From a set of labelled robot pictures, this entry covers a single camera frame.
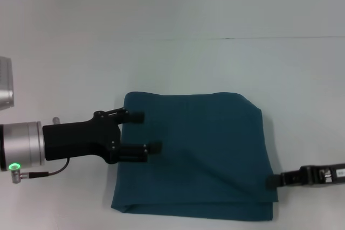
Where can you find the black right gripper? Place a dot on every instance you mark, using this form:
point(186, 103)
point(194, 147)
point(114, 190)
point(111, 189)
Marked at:
point(323, 174)

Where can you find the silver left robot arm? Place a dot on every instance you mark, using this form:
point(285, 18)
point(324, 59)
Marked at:
point(21, 146)

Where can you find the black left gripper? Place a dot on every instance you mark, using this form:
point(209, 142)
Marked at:
point(81, 141)

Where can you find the teal blue t-shirt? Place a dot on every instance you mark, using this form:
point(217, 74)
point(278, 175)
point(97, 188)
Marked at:
point(202, 160)

